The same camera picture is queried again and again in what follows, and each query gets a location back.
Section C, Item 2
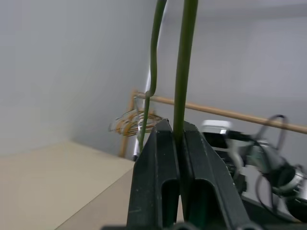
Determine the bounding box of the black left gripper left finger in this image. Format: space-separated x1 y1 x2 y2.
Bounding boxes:
126 118 180 229

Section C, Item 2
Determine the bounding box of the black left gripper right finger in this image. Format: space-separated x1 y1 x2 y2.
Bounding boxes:
178 121 252 229

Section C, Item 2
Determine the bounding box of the green wire hanger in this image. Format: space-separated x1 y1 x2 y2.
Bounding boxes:
138 0 200 154

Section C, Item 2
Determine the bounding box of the wooden clothes rack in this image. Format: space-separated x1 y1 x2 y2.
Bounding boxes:
119 88 307 159

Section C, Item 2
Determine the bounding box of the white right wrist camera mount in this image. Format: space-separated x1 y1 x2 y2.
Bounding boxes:
201 119 234 135

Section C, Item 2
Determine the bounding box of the bundle of wire hangers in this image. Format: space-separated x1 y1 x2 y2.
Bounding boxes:
109 109 166 138

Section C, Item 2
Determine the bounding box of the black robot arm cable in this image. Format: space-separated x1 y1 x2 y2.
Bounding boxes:
254 114 289 213

